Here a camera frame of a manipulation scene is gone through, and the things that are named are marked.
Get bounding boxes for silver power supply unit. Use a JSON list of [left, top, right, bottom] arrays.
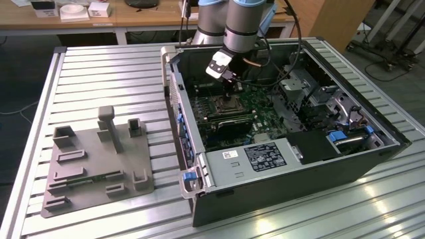
[[201, 138, 305, 188]]

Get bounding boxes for bundle of coloured wires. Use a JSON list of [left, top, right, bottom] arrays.
[[345, 104, 366, 130]]

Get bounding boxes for CPU socket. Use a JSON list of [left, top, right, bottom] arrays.
[[212, 95, 249, 117]]

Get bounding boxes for wooden cabinet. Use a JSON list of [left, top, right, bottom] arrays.
[[292, 0, 376, 54]]

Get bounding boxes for white box with black top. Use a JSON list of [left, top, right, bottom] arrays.
[[30, 0, 56, 18]]

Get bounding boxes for white power supply sticker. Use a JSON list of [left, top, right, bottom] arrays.
[[221, 149, 241, 160]]

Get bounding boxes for white round holder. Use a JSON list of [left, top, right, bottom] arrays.
[[58, 4, 90, 23]]

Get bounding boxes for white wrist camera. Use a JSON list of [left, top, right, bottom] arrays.
[[205, 49, 237, 79]]

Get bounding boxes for green RAM stick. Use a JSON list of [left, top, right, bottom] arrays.
[[65, 173, 110, 187], [205, 113, 253, 123]]

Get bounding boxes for blue drive latch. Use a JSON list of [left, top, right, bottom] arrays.
[[326, 130, 348, 143]]

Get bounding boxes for metal socket cover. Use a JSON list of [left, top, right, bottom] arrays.
[[212, 96, 248, 116]]

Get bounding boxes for black plastic shroud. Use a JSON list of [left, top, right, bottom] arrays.
[[285, 129, 345, 165]]

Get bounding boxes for metal equipment stand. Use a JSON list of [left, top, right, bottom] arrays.
[[345, 0, 425, 73]]

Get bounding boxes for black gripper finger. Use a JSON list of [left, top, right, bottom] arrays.
[[222, 76, 240, 103]]

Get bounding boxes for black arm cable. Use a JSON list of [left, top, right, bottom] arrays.
[[237, 0, 304, 87]]

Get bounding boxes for grey parts rack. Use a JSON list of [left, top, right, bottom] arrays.
[[38, 106, 156, 219]]

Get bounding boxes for black hanging cable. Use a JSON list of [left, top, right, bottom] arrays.
[[178, 0, 192, 45]]

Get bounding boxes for black open PC case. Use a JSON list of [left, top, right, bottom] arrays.
[[160, 37, 413, 229]]

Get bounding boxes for white printed box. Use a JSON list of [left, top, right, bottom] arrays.
[[88, 1, 112, 18]]

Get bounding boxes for green motherboard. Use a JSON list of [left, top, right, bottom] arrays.
[[192, 79, 289, 153]]

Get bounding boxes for metal drive cage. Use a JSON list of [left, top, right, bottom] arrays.
[[270, 49, 338, 131]]

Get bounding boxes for wooden desk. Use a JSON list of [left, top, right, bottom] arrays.
[[0, 0, 300, 46]]

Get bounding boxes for black power supply label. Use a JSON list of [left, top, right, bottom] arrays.
[[242, 141, 288, 173]]

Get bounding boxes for graphics card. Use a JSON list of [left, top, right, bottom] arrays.
[[210, 118, 253, 141]]

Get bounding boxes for black round object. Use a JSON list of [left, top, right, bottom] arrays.
[[124, 0, 161, 8]]

